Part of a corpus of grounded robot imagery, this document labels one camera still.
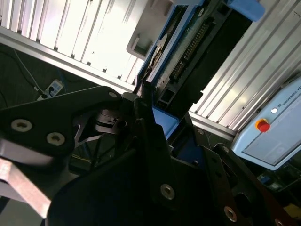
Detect hard disk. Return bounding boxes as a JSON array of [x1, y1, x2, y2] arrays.
[[135, 0, 266, 165]]

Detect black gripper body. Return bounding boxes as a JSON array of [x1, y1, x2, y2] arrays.
[[47, 148, 222, 226]]

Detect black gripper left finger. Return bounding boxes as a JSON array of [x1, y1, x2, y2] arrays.
[[0, 80, 181, 211]]

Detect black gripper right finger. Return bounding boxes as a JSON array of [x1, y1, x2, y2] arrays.
[[185, 113, 286, 226]]

